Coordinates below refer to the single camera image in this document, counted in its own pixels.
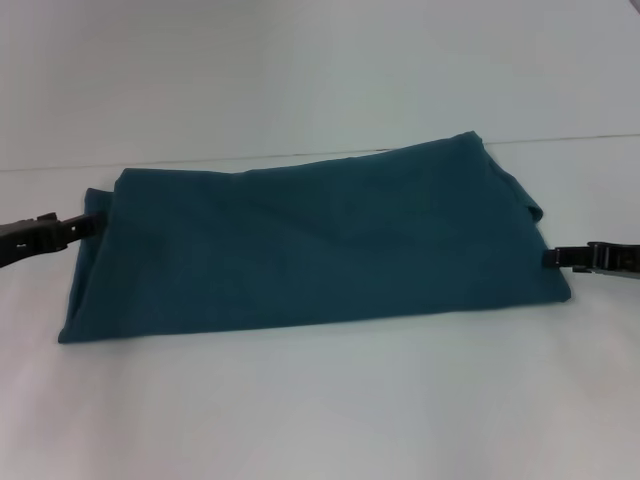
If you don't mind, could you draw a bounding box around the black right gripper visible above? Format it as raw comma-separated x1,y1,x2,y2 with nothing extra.
543,241,640,281

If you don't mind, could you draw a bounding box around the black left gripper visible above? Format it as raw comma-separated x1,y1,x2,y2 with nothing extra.
0,212,107,271

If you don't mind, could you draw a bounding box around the teal t-shirt with FREE print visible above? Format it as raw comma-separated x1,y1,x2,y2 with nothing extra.
55,130,571,347

